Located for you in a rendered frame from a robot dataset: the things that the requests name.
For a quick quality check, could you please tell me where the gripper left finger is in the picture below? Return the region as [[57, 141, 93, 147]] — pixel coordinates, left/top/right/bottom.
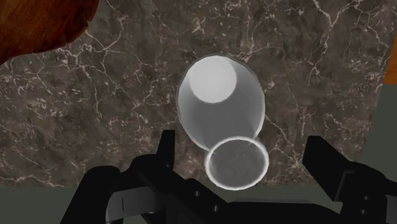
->
[[60, 129, 230, 224]]

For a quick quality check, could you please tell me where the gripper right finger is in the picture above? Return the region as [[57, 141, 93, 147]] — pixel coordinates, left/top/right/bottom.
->
[[302, 135, 397, 224]]

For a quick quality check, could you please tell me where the clear glass cup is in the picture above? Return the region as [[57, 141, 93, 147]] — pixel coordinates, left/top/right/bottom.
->
[[175, 54, 270, 191]]

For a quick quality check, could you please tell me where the reddish brown wooden object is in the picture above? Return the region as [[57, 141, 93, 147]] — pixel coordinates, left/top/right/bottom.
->
[[0, 0, 99, 66]]

